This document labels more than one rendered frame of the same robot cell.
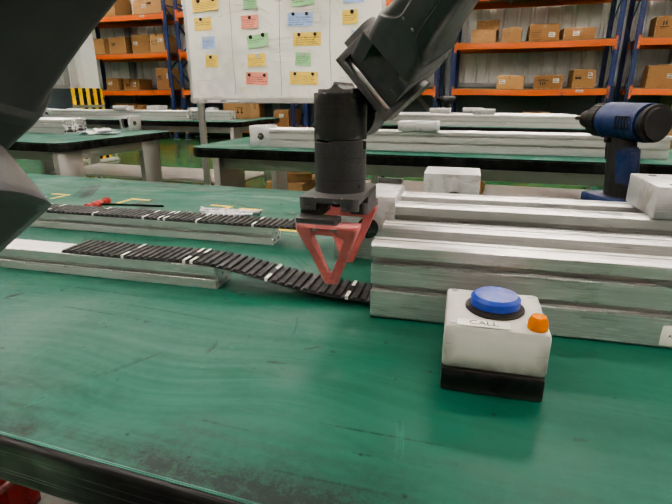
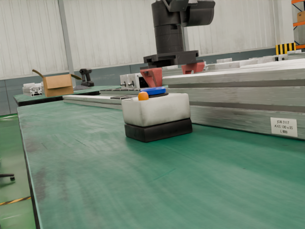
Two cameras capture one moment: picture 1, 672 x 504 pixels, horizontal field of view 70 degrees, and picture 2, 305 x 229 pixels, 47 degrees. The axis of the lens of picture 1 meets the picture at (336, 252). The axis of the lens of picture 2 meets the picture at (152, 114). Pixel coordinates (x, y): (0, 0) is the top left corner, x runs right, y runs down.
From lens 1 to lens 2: 0.57 m
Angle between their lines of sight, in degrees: 51
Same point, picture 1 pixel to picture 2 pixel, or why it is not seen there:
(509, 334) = (132, 102)
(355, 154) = (164, 32)
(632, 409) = (174, 148)
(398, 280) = not seen: hidden behind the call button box
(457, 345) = (124, 111)
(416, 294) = not seen: hidden behind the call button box
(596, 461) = (113, 154)
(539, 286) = (214, 93)
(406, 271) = (173, 91)
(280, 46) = not seen: outside the picture
